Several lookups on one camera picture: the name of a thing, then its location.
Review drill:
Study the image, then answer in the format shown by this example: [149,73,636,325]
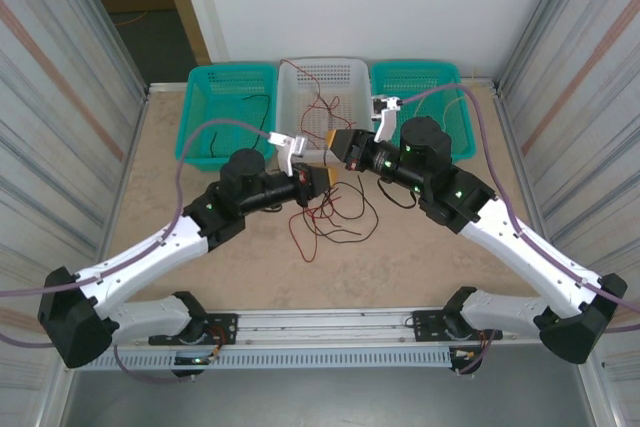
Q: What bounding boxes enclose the white plastic basket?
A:
[273,56,377,163]

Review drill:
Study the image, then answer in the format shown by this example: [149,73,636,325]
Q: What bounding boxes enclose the teal plastic basket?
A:
[173,62,280,173]
[368,60,476,161]

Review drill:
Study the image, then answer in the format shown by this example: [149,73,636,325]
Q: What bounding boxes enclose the aluminium table side bar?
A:
[492,81,566,303]
[88,89,151,311]

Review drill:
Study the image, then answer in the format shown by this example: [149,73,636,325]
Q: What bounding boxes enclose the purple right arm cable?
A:
[398,84,640,377]

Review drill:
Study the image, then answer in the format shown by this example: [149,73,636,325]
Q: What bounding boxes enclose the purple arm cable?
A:
[398,84,640,377]
[0,118,275,386]

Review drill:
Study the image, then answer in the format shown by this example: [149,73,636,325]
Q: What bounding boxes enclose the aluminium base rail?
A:
[107,305,551,348]

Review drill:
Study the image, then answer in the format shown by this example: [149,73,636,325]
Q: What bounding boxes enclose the red base wires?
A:
[207,324,237,364]
[449,327,496,364]

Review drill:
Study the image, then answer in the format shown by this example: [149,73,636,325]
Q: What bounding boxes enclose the grey slotted cable duct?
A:
[99,349,454,372]

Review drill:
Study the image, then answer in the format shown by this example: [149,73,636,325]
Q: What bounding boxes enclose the orange floor cable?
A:
[112,10,149,27]

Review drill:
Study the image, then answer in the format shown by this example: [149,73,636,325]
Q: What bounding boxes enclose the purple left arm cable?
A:
[0,118,275,386]

